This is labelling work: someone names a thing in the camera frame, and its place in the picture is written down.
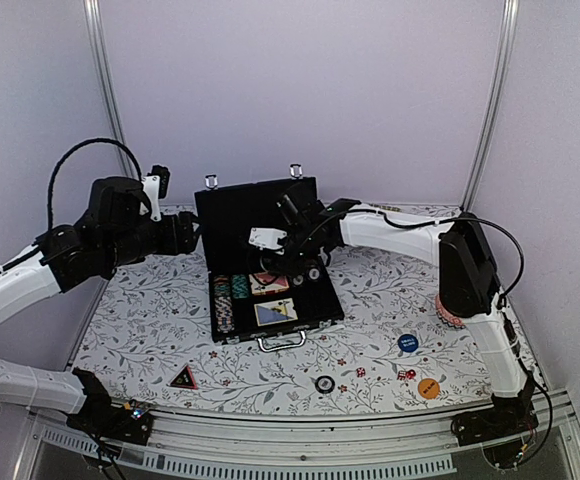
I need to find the right aluminium post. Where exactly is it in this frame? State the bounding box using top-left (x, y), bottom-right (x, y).
top-left (461, 0), bottom-right (520, 210)

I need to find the blue card deck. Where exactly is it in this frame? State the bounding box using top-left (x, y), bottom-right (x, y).
top-left (254, 298), bottom-right (298, 326)

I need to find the orange big blind button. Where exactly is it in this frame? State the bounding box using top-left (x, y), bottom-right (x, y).
top-left (417, 378), bottom-right (441, 400)

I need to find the red dice pair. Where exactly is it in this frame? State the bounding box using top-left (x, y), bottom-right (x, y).
top-left (397, 369), bottom-right (417, 383)

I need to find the red patterned bowl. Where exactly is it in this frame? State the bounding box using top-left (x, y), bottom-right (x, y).
top-left (434, 295), bottom-right (465, 330)

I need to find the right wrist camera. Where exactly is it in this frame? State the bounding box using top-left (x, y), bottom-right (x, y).
top-left (248, 227), bottom-right (287, 252)

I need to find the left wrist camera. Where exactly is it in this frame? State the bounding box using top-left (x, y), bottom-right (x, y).
top-left (139, 165), bottom-right (171, 222)

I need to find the left aluminium post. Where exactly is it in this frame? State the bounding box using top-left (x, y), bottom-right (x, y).
top-left (82, 0), bottom-right (136, 179)

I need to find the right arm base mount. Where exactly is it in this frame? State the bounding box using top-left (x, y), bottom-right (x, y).
top-left (450, 395), bottom-right (538, 446)

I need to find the green chip row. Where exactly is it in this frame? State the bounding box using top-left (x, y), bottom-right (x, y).
top-left (230, 274), bottom-right (251, 299)

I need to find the blue small blind button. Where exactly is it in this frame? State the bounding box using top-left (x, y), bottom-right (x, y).
top-left (397, 334), bottom-right (419, 353)

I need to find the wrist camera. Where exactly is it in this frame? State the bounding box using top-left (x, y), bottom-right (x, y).
top-left (139, 165), bottom-right (171, 222)
top-left (248, 227), bottom-right (287, 252)

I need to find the black poker case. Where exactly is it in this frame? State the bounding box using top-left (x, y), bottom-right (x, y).
top-left (194, 177), bottom-right (344, 344)

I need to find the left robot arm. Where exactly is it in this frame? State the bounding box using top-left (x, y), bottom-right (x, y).
top-left (0, 165), bottom-right (199, 434)

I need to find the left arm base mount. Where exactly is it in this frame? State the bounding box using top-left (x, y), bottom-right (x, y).
top-left (66, 402), bottom-right (154, 446)

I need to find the woven bamboo tray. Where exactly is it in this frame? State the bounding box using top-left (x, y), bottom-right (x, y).
top-left (366, 203), bottom-right (403, 212)

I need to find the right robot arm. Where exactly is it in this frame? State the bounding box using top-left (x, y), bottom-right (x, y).
top-left (249, 192), bottom-right (538, 436)

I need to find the front aluminium rail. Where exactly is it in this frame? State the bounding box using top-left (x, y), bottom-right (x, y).
top-left (13, 379), bottom-right (580, 479)

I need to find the black triangle card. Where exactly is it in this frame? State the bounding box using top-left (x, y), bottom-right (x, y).
top-left (168, 364), bottom-right (198, 390)

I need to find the aluminium post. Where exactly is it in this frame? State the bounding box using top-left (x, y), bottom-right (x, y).
top-left (461, 0), bottom-right (520, 210)
top-left (82, 0), bottom-right (136, 179)

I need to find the black white dealer button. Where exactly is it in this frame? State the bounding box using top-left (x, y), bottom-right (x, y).
top-left (314, 375), bottom-right (335, 394)

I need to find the red card deck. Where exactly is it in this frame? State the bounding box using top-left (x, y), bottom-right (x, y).
top-left (249, 272), bottom-right (289, 296)

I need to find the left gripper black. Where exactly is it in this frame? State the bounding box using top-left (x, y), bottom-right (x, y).
top-left (105, 209), bottom-right (205, 269)

